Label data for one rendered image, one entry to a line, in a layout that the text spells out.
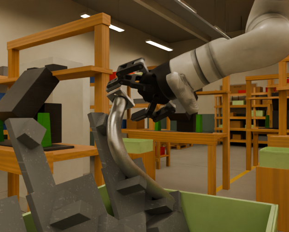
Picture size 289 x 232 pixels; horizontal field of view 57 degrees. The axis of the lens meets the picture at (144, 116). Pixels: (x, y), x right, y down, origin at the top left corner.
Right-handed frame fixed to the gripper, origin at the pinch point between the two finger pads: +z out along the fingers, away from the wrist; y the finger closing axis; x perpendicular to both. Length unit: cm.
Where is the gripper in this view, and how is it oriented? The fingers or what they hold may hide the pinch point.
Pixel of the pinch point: (121, 103)
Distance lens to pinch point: 59.0
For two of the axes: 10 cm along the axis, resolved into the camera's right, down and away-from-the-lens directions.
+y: -5.5, -6.7, -5.1
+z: -8.3, 3.4, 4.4
